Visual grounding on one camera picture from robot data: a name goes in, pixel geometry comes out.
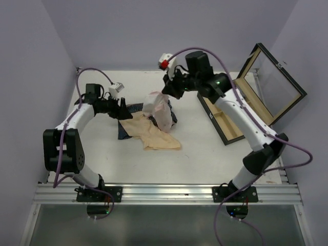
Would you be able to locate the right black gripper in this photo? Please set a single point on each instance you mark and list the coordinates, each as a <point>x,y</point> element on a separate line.
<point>170,87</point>

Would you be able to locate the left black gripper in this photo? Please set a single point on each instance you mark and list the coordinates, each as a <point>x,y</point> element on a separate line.
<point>120,112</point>

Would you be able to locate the white pink-trimmed underwear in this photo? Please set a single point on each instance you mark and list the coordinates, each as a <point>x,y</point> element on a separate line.
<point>156,104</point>

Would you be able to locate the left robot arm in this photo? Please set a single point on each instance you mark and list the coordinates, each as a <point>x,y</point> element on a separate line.
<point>63,150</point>

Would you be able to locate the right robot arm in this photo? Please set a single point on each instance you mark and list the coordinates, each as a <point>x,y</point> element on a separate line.
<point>265,143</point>

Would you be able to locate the beige underwear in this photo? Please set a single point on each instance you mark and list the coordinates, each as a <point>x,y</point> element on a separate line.
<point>140,127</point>

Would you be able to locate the blue striped boxer shorts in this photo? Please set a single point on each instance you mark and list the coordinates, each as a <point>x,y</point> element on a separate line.
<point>133,108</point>

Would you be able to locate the black wooden compartment box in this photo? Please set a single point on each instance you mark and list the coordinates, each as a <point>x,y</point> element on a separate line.
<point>266,86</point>

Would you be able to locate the aluminium mounting rail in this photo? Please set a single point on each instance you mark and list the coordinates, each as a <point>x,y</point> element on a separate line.
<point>169,194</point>

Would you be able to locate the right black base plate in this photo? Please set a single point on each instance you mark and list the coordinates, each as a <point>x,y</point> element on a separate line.
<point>217,194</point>

